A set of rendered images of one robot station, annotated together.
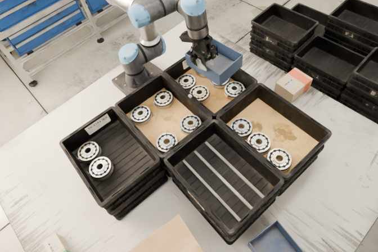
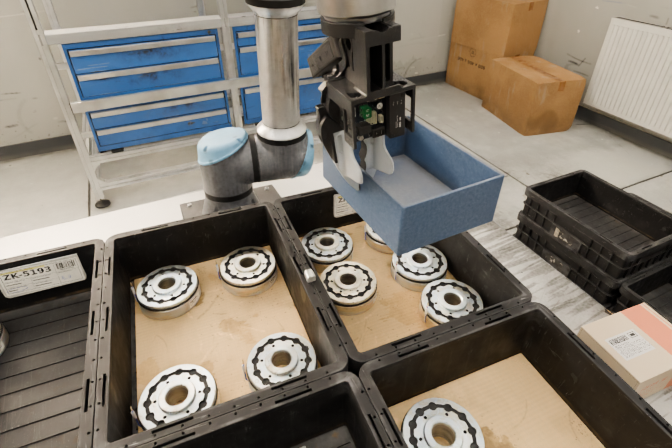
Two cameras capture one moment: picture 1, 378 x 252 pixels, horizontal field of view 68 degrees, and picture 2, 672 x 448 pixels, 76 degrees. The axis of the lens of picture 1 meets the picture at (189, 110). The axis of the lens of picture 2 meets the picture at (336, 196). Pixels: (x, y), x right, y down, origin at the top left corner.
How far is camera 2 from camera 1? 70 cm
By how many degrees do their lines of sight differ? 21
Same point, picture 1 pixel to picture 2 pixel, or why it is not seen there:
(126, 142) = (81, 353)
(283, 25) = (596, 218)
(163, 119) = (220, 323)
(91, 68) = not seen: hidden behind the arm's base
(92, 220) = not seen: outside the picture
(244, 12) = (510, 192)
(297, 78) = (652, 335)
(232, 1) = not seen: hidden behind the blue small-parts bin
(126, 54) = (211, 143)
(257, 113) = (512, 407)
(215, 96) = (391, 307)
